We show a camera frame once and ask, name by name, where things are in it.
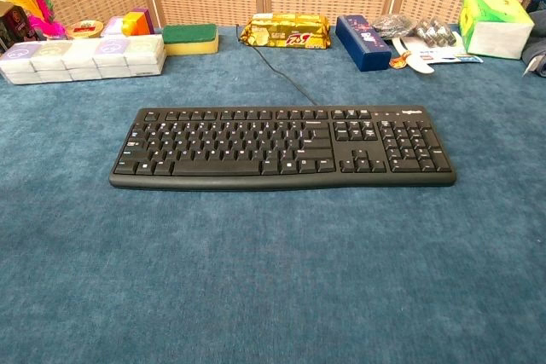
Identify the clear pack of batteries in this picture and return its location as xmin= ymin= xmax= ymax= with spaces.
xmin=411 ymin=16 xmax=458 ymax=48

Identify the dark blue rectangular box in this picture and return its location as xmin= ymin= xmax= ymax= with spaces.
xmin=334 ymin=14 xmax=392 ymax=72

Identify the black keyboard cable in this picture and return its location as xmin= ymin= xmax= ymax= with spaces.
xmin=235 ymin=24 xmax=319 ymax=107

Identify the round tin with red label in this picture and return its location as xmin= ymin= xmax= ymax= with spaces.
xmin=65 ymin=20 xmax=105 ymax=40

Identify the orange and yellow cube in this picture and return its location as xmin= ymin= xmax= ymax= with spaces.
xmin=121 ymin=12 xmax=150 ymax=37

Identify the golden snack package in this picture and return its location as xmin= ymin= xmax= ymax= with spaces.
xmin=240 ymin=13 xmax=333 ymax=50

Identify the green and yellow sponge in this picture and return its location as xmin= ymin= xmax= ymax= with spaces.
xmin=161 ymin=23 xmax=220 ymax=57

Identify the blue plush table cover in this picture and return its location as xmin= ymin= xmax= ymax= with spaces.
xmin=0 ymin=22 xmax=546 ymax=364

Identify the grey folded cloth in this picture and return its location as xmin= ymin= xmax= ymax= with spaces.
xmin=522 ymin=41 xmax=546 ymax=79

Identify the pink and white small pack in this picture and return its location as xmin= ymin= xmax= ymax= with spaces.
xmin=101 ymin=16 xmax=126 ymax=38

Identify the white plastic shoehorn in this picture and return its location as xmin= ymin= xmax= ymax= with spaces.
xmin=391 ymin=35 xmax=436 ymax=75

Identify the white tissue pack bundle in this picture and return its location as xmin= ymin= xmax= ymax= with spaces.
xmin=0 ymin=34 xmax=167 ymax=85

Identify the green and white tissue box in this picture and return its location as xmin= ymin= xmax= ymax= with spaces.
xmin=458 ymin=0 xmax=536 ymax=61

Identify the dark red printed box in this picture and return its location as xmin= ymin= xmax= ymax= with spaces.
xmin=0 ymin=4 xmax=40 ymax=52

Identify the white and blue printed card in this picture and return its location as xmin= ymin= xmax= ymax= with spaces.
xmin=417 ymin=31 xmax=485 ymax=66

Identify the bag of black clips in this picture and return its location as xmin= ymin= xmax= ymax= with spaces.
xmin=369 ymin=14 xmax=418 ymax=40

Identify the small orange patterned trinket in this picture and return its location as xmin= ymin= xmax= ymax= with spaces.
xmin=388 ymin=51 xmax=414 ymax=72

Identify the black full-size keyboard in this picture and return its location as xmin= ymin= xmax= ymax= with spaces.
xmin=108 ymin=104 xmax=457 ymax=192

